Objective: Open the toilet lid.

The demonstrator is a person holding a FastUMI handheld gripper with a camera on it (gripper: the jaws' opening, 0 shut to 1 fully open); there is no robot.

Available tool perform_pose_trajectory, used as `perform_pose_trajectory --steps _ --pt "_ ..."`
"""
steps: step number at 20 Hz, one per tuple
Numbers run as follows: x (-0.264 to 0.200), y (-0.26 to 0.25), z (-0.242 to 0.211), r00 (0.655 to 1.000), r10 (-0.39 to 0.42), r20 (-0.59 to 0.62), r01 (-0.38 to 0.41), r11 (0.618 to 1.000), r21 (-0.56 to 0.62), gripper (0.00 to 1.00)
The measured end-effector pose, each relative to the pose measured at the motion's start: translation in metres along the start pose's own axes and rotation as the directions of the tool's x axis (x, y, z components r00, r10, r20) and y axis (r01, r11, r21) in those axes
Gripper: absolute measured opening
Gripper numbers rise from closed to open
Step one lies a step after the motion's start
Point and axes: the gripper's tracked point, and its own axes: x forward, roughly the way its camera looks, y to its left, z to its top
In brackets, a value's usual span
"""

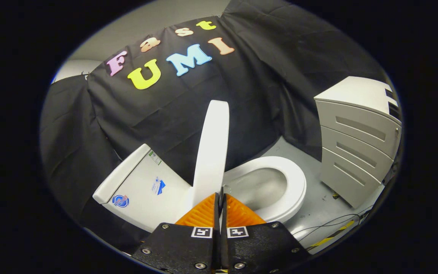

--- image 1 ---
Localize white toilet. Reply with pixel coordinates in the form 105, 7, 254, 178
92, 143, 307, 233

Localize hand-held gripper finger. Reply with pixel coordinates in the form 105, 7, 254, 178
132, 192, 220, 272
221, 193, 311, 272

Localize white toilet seat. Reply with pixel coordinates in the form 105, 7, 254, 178
223, 156, 307, 223

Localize white drawer cabinet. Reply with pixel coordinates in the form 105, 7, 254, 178
314, 76, 402, 209

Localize black floor cable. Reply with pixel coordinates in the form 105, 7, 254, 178
291, 207, 373, 238

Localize black backdrop cloth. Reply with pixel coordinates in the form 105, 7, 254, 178
40, 0, 389, 255

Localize yellow black floor tape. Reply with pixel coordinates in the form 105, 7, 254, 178
306, 220, 356, 250

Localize white toilet lid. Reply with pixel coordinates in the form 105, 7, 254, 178
187, 100, 230, 213

